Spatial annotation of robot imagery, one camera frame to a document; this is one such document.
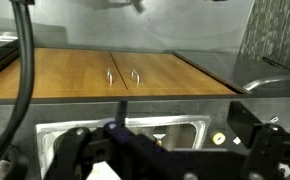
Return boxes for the wooden upper cabinets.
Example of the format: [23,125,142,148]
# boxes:
[0,47,249,101]

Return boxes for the stainless steel sink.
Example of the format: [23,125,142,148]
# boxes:
[36,115,210,180]

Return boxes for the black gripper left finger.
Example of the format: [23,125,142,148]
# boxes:
[44,127,95,180]

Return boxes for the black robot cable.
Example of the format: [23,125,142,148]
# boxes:
[0,0,36,174]

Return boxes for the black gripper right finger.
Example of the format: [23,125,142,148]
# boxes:
[240,124,285,180]

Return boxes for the chrome faucet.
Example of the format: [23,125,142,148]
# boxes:
[243,75,290,93]

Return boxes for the yellow tape roll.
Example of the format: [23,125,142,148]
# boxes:
[212,132,226,145]

